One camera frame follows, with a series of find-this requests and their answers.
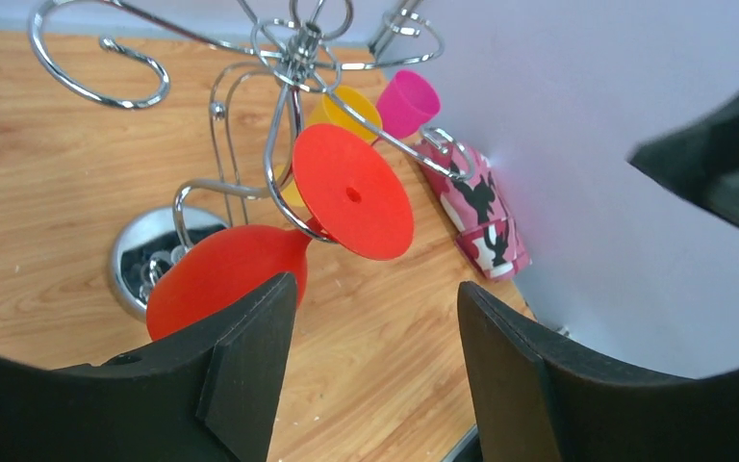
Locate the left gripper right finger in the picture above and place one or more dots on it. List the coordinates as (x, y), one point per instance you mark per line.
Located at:
(540, 396)

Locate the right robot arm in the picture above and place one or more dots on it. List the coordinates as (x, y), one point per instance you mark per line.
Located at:
(698, 162)

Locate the red wine glass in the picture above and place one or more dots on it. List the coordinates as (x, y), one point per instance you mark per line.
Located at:
(352, 194)

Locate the yellow wine glass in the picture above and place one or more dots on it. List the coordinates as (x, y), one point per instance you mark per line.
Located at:
(327, 111)

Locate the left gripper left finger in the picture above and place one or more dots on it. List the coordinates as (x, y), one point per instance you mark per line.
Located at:
(208, 392)

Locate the pink wine glass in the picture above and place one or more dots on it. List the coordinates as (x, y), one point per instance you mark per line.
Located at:
(408, 102)

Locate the pink camouflage cloth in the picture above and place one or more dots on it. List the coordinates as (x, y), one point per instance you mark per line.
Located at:
(486, 229)

